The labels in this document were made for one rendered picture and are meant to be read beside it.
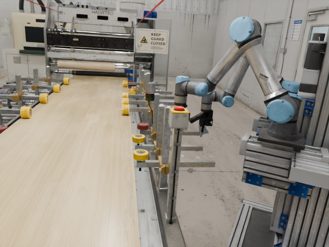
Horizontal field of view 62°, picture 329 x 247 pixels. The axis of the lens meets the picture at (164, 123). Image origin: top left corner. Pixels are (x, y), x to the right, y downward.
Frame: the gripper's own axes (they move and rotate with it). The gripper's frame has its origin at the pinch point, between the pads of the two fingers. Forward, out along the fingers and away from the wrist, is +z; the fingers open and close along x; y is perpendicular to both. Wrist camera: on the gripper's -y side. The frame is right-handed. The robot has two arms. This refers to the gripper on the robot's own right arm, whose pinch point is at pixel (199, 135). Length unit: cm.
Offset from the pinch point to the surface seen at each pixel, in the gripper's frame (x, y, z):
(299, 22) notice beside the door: 292, 246, -107
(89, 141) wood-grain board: -34, -75, -8
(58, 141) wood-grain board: -35, -92, -8
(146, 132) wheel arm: -1.8, -39.8, -2.4
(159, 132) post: -30.8, -34.7, -12.7
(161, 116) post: -31, -34, -23
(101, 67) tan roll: 225, -89, -21
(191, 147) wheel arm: -26.6, -12.8, -1.6
